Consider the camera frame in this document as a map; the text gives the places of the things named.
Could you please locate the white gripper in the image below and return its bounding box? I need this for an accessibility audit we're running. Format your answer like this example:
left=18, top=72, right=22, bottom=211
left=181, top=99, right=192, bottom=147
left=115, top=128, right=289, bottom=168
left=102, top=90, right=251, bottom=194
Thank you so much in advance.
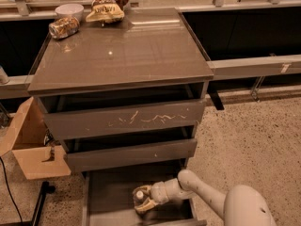
left=133, top=179, right=184, bottom=215

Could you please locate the clear plastic water bottle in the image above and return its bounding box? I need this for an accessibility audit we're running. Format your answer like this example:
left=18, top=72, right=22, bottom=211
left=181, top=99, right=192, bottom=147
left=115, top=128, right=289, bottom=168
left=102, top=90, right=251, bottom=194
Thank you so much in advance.
left=134, top=190, right=146, bottom=205

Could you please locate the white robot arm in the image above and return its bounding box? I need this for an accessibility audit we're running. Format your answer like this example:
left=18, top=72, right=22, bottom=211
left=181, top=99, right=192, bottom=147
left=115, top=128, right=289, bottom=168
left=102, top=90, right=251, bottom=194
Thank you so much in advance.
left=133, top=169, right=277, bottom=226

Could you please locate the grey bottom drawer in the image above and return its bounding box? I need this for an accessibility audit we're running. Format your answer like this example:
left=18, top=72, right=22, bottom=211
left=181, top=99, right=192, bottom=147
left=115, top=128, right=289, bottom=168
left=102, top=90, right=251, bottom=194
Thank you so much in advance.
left=80, top=159, right=208, bottom=226

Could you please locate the grey drawer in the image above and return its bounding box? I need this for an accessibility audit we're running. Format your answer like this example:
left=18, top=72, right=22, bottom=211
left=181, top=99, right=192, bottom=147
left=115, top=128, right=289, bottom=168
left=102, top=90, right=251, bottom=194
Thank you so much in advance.
left=80, top=159, right=208, bottom=226
left=44, top=99, right=205, bottom=140
left=65, top=138, right=197, bottom=172

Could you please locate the grey middle drawer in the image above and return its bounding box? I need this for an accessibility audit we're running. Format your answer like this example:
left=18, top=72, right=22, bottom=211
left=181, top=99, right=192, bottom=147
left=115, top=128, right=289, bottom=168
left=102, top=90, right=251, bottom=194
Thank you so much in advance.
left=65, top=138, right=197, bottom=172

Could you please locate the grey drawer cabinet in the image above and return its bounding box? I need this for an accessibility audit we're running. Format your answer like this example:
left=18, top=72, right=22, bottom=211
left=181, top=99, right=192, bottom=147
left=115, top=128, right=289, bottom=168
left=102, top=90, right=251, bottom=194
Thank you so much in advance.
left=28, top=8, right=214, bottom=160

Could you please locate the grey top drawer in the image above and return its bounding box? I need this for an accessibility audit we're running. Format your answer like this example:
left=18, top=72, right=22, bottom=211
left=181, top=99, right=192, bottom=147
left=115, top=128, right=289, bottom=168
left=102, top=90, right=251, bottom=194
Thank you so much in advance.
left=44, top=99, right=205, bottom=140

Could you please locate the black stand leg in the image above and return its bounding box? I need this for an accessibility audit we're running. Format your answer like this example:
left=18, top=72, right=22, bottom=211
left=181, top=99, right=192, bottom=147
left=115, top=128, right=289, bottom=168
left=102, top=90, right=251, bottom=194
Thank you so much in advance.
left=30, top=181, right=55, bottom=226

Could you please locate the open cardboard box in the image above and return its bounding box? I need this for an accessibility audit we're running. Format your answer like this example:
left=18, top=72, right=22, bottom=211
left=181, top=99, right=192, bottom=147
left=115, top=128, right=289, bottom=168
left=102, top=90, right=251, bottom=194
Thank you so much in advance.
left=0, top=97, right=71, bottom=180

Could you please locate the grey metal railing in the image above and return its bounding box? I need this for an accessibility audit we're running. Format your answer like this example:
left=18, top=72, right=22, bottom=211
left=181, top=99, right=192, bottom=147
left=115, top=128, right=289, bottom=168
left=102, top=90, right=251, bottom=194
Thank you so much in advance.
left=0, top=55, right=301, bottom=99

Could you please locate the crumpled chip bag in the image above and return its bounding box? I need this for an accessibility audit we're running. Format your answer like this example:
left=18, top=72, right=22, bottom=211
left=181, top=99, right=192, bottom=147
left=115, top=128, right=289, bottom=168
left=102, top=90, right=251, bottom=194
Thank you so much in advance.
left=86, top=0, right=129, bottom=24

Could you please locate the white bowl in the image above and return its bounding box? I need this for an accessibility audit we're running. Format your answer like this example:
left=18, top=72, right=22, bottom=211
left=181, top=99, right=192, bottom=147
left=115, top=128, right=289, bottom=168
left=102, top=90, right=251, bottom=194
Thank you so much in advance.
left=55, top=4, right=84, bottom=22

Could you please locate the black cable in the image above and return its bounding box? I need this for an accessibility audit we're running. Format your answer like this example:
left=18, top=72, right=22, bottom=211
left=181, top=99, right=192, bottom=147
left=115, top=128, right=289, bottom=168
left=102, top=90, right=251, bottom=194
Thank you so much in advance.
left=0, top=156, right=24, bottom=226

